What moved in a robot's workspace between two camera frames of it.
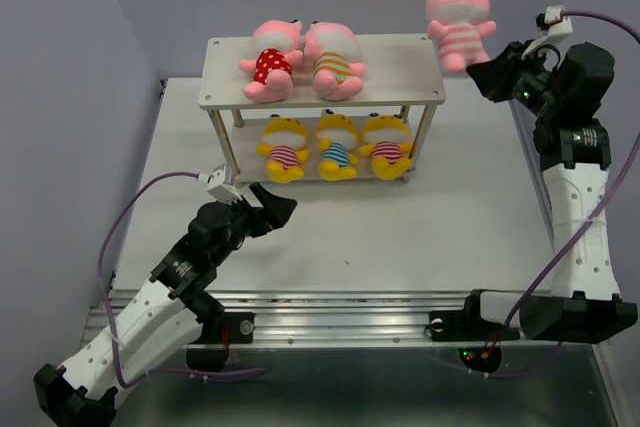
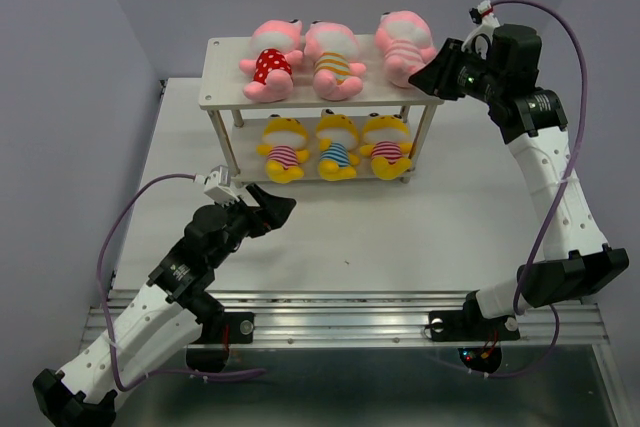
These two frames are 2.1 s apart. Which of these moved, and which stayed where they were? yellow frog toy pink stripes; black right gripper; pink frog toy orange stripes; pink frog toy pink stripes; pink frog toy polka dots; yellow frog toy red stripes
Moved: black right gripper; pink frog toy pink stripes
Stayed: yellow frog toy red stripes; yellow frog toy pink stripes; pink frog toy polka dots; pink frog toy orange stripes
